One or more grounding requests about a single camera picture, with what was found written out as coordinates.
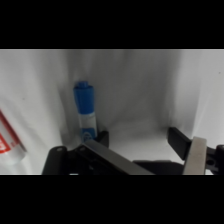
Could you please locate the white tablecloth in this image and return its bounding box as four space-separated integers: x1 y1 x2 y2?
0 49 224 175

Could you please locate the red marker pen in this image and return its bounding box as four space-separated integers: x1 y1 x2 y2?
0 109 28 166

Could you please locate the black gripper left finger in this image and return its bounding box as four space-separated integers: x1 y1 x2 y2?
41 130 155 175

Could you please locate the blue bottle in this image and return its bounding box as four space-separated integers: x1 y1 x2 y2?
72 80 100 142

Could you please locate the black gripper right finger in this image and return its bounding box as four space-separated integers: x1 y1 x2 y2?
167 126 224 175

